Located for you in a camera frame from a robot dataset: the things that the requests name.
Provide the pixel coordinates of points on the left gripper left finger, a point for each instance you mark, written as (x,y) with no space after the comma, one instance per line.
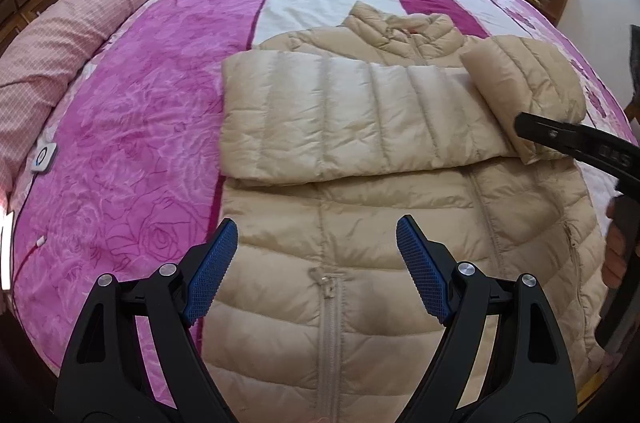
(103,376)

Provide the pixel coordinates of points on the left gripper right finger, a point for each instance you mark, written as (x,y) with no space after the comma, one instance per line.
(529,377)

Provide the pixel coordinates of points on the beige quilted down jacket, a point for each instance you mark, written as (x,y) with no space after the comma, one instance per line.
(332,134)

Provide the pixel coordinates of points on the right hand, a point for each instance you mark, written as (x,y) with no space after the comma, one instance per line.
(615,264)

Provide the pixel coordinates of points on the wooden chair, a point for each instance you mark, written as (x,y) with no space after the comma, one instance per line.
(632,110)

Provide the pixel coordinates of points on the purple floral bed blanket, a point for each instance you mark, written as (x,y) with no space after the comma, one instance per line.
(137,177)

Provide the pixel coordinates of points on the white electric blanket controller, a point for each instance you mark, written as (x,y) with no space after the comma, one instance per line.
(44,158)

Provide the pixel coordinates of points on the pink rolled quilt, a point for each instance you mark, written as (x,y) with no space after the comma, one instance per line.
(39,65)

